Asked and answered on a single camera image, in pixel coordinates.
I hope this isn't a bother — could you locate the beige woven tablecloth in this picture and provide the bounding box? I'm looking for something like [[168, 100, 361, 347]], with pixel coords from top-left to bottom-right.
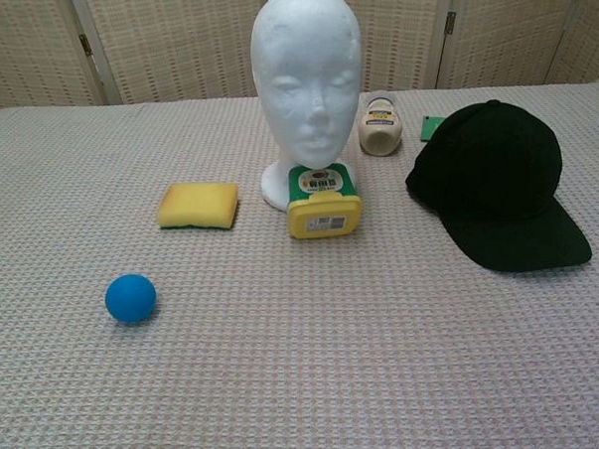
[[0, 79, 599, 449]]

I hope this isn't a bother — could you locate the blue ball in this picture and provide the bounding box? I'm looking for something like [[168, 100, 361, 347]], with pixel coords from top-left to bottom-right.
[[104, 272, 159, 325]]

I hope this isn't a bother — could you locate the white foam mannequin head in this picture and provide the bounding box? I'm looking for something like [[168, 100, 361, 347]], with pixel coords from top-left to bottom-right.
[[248, 0, 370, 212]]

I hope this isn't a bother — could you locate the yellow sponge with green underside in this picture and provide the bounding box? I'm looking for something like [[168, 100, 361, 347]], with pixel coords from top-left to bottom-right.
[[156, 181, 242, 233]]

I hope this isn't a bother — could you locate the beige woven folding screen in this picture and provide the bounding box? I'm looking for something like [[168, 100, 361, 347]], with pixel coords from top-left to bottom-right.
[[0, 0, 599, 113]]

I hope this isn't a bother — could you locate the green packet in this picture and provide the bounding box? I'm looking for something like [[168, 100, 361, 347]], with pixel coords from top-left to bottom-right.
[[418, 111, 449, 144]]

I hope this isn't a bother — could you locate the green box with yellow lid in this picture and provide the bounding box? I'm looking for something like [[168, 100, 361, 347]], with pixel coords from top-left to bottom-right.
[[284, 161, 365, 241]]

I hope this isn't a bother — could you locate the black baseball cap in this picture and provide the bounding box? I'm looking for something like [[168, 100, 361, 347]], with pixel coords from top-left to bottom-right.
[[401, 94, 594, 275]]

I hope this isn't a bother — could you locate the cream bottle with yellow label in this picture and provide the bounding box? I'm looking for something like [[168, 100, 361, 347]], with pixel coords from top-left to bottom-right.
[[357, 89, 405, 158]]

